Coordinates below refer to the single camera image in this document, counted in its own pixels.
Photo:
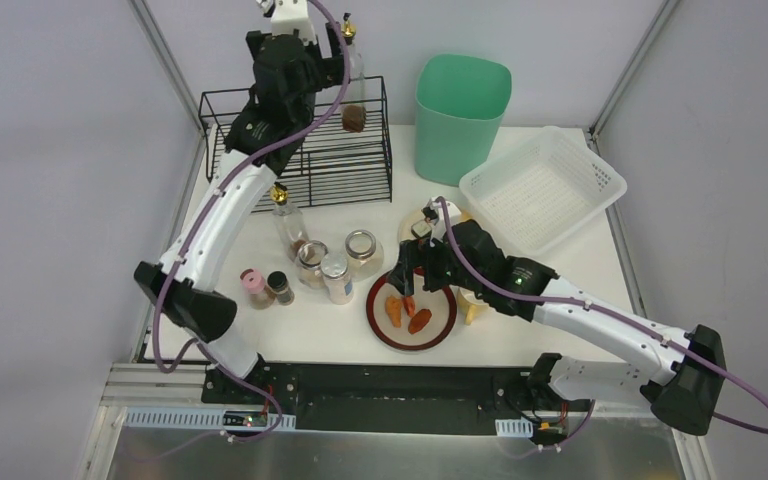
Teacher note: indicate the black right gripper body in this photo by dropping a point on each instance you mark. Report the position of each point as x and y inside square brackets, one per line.
[420, 263]

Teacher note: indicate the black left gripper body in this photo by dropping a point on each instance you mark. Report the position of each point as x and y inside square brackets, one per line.
[334, 59]

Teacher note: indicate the red food piece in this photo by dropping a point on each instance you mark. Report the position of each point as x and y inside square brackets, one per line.
[409, 305]

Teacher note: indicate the silver lid bead jar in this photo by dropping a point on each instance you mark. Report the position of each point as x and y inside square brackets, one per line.
[334, 268]

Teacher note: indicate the glass oil bottle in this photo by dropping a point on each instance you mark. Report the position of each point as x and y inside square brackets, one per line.
[289, 221]
[353, 110]

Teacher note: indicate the glass rice jar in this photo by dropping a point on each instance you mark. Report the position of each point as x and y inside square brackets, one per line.
[365, 256]
[308, 262]

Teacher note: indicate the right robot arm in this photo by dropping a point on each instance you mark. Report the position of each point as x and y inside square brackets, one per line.
[664, 364]

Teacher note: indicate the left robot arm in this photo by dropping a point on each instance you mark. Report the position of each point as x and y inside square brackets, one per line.
[181, 285]

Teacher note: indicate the orange fried nugget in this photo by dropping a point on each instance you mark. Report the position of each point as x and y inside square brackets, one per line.
[393, 308]

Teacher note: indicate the sushi roll piece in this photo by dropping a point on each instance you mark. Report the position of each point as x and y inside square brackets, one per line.
[420, 229]

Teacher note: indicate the red rimmed plate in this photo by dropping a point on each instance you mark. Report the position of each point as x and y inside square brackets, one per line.
[441, 303]

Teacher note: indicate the cream floral plate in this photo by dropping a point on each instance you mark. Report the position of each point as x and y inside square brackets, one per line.
[404, 233]

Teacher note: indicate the brown fried piece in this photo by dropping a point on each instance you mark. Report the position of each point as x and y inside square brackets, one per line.
[419, 321]

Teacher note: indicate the yellow food piece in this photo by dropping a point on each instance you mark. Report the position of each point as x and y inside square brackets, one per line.
[470, 306]

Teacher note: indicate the white plastic basket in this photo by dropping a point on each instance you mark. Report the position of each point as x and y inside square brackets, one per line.
[539, 191]

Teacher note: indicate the black cap spice jar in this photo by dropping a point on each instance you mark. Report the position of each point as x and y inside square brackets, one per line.
[279, 285]

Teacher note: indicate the pink cap spice jar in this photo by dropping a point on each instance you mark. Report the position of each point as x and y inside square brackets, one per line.
[258, 294]

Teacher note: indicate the green trash bin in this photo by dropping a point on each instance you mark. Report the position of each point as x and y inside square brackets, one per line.
[460, 103]

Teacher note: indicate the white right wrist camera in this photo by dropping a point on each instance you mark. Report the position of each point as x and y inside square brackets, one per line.
[436, 215]

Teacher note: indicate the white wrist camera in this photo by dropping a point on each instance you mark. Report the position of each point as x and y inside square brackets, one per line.
[289, 17]
[436, 215]

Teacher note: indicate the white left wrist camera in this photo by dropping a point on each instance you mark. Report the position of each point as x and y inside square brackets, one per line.
[289, 17]

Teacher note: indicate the black wire rack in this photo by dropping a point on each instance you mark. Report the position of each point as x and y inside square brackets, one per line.
[332, 166]

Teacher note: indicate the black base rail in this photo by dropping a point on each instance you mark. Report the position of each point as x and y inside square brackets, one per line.
[392, 398]

